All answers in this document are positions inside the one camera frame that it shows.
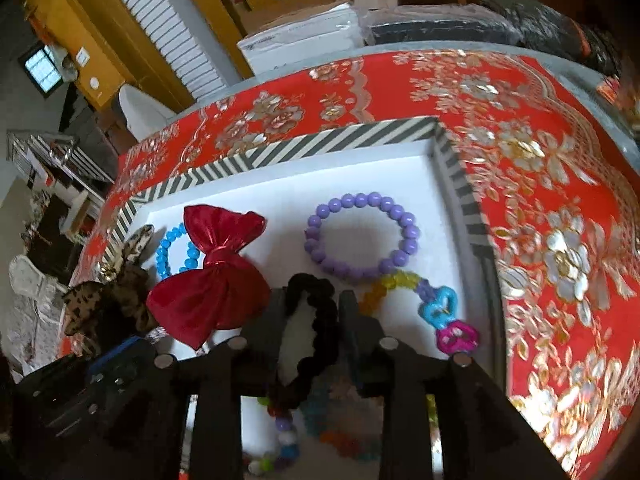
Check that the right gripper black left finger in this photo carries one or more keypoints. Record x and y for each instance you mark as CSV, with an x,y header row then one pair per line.
x,y
157,414

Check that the leopard print scrunchie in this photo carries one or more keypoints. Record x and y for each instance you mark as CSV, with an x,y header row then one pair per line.
x,y
100,316

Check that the red satin bow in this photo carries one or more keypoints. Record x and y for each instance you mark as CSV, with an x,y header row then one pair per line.
x,y
226,292

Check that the white ornate chair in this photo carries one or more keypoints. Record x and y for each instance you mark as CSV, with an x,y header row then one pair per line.
x,y
43,289

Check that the striped white tray box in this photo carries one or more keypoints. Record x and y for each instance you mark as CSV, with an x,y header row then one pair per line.
x,y
310,191

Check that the red floral tablecloth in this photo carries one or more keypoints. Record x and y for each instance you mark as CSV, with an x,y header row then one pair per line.
x,y
557,197

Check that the black plastic bag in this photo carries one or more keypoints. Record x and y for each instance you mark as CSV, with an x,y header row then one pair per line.
x,y
547,30

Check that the white cardboard box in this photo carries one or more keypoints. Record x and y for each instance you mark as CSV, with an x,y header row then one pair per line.
x,y
301,35

